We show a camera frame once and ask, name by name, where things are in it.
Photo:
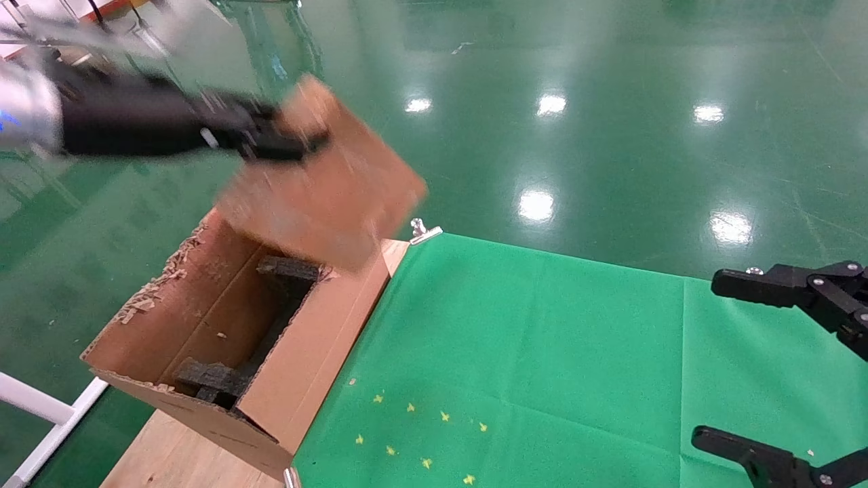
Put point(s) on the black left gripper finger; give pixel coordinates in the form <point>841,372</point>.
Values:
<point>237,112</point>
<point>285,146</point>

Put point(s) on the small brown cardboard box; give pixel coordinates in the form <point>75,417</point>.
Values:
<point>325,190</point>

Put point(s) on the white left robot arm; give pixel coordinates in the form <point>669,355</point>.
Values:
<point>24,102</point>

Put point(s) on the white table frame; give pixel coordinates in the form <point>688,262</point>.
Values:
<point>54,413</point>

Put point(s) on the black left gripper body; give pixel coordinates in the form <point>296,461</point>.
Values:
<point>129,125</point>

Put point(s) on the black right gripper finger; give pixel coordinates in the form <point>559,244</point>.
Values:
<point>780,285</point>
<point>766,464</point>

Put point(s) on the black foam insert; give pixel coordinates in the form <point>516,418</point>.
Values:
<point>210,379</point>

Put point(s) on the green cloth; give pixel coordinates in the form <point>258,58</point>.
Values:
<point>576,373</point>

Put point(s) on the large open cardboard carton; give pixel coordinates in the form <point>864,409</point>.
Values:
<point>217,318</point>

